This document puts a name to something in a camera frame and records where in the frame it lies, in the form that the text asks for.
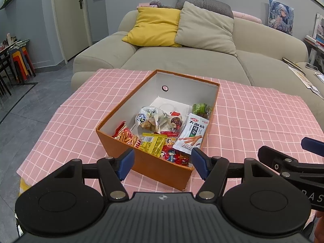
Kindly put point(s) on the pink cushion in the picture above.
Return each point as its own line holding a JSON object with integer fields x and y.
{"x": 246, "y": 17}

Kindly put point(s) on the grey cushion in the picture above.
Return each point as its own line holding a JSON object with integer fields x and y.
{"x": 210, "y": 5}

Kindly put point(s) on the red cartoon snack bag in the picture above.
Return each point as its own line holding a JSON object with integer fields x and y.
{"x": 169, "y": 153}

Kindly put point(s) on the beige cushion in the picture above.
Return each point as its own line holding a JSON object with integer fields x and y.
{"x": 203, "y": 29}

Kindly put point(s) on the beige sofa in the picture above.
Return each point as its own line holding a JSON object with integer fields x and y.
{"x": 259, "y": 50}

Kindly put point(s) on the red green candy packet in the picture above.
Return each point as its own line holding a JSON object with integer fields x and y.
{"x": 198, "y": 113}

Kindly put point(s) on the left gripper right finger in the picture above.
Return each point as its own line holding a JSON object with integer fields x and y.
{"x": 213, "y": 171}

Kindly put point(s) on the pink checked tablecloth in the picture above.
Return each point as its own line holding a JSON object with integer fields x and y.
{"x": 245, "y": 119}

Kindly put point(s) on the anime poster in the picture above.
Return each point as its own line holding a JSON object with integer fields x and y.
{"x": 280, "y": 17}

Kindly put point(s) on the white green stick-snack packet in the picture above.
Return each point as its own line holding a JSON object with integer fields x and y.
{"x": 192, "y": 135}

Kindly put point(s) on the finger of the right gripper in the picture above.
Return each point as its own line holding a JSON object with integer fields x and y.
{"x": 280, "y": 162}
{"x": 312, "y": 145}

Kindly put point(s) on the red orange fries snack bag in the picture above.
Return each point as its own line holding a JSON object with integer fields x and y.
{"x": 123, "y": 134}

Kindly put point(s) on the stacked colourful stools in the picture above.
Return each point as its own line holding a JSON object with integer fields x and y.
{"x": 22, "y": 63}

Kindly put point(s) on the dark book on sofa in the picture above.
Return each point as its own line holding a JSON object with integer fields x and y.
{"x": 293, "y": 65}

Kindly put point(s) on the white blue snack bag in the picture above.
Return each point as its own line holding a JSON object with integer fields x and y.
{"x": 151, "y": 118}

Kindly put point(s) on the yellow snack packet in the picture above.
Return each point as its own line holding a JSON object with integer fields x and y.
{"x": 152, "y": 143}

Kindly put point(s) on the white desk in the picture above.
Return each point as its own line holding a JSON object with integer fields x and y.
{"x": 315, "y": 44}

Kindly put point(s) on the magazine on sofa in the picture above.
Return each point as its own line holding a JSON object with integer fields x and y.
{"x": 305, "y": 81}

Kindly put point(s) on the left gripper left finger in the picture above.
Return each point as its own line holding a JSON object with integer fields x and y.
{"x": 112, "y": 171}

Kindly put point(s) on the yellow cushion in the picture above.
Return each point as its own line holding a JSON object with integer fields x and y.
{"x": 154, "y": 27}

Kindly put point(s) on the white door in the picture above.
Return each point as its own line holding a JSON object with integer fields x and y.
{"x": 72, "y": 26}

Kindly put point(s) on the orange cardboard box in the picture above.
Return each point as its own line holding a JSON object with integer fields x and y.
{"x": 166, "y": 91}

